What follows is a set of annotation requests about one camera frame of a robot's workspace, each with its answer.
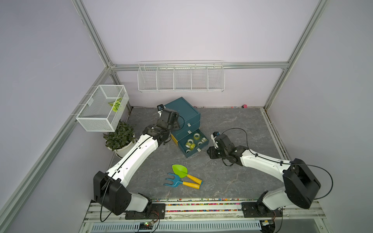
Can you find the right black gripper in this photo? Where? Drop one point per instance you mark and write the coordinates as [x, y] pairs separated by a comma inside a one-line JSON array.
[[211, 152]]

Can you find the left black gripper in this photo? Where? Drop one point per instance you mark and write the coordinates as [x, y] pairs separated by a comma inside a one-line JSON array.
[[176, 122]]

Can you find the teal three-drawer cabinet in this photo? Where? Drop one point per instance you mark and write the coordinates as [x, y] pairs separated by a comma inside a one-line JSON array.
[[190, 121]]

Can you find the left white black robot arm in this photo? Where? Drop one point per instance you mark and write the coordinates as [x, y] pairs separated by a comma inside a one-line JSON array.
[[109, 188]]

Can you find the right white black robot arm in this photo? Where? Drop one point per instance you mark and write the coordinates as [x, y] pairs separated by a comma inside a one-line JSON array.
[[300, 185]]

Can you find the potted green plant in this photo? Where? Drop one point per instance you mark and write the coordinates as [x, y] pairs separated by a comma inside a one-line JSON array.
[[121, 140]]

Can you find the green toy shovel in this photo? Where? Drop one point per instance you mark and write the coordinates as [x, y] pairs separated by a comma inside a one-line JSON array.
[[182, 172]]

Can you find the blue toy rake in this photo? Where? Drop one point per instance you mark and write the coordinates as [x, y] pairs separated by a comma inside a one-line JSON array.
[[176, 181]]

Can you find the green leaf toy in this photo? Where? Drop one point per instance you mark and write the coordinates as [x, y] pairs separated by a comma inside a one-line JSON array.
[[115, 105]]

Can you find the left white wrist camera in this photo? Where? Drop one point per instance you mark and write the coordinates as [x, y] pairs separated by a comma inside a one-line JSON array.
[[160, 108]]

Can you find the white wire wall shelf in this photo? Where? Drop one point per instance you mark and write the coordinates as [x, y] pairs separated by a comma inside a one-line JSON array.
[[181, 77]]

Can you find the white wire mesh basket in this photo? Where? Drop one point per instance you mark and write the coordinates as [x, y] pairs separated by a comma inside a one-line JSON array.
[[96, 114]]

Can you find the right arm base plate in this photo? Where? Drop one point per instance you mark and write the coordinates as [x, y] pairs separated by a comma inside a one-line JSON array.
[[255, 210]]

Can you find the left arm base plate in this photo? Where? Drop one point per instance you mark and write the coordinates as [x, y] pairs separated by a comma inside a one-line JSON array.
[[152, 211]]

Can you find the white vented cable duct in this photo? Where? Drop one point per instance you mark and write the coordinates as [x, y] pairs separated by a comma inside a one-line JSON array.
[[177, 226]]

